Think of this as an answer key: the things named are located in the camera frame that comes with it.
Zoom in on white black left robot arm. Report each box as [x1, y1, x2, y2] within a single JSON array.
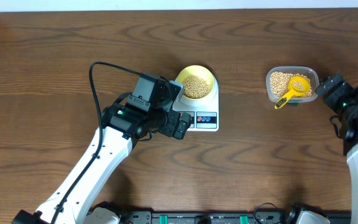
[[13, 74, 191, 223]]

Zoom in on beans in yellow bowl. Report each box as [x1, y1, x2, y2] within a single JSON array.
[[182, 75, 209, 99]]

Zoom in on dried yellow beans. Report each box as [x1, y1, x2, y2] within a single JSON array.
[[270, 72, 311, 98]]

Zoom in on black left camera cable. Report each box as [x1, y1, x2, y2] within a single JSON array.
[[50, 61, 142, 224]]

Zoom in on yellow plastic bowl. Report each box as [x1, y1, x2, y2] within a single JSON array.
[[175, 65, 216, 100]]

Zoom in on black rail with green clamps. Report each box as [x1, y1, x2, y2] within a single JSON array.
[[88, 202, 352, 224]]

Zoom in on yellow measuring scoop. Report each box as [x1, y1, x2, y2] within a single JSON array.
[[275, 77, 311, 110]]

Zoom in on white digital kitchen scale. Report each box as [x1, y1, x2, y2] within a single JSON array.
[[173, 75, 219, 132]]

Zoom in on clear plastic bean container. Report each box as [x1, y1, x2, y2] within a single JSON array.
[[266, 66, 319, 103]]

